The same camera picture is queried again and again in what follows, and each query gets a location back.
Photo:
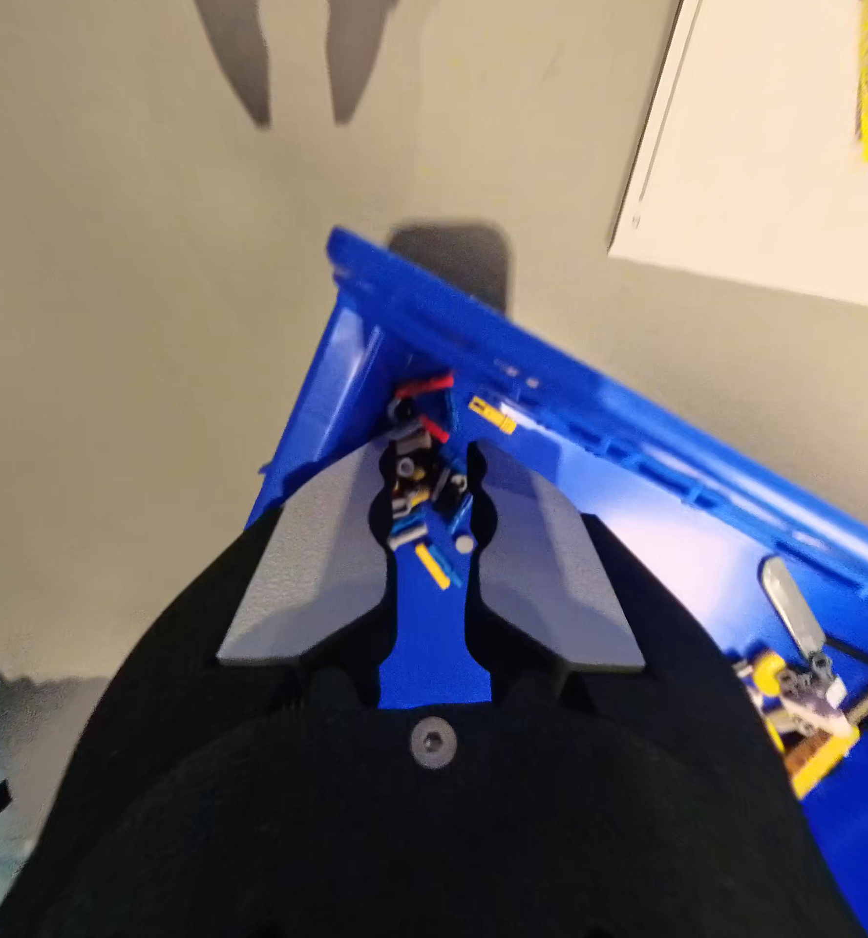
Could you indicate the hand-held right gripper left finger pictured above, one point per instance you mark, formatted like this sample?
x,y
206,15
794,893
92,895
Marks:
x,y
309,579

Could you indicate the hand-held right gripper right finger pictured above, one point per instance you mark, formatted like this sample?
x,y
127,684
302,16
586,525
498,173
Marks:
x,y
558,586

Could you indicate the cluster of small lego pieces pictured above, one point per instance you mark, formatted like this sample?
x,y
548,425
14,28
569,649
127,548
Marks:
x,y
434,568

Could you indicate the blue plastic bin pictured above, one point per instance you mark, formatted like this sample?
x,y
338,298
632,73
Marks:
x,y
697,542

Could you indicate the pile of loose lego pieces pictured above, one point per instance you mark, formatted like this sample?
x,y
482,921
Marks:
x,y
793,601

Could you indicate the lego instruction booklet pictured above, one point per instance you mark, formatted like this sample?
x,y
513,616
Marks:
x,y
756,146

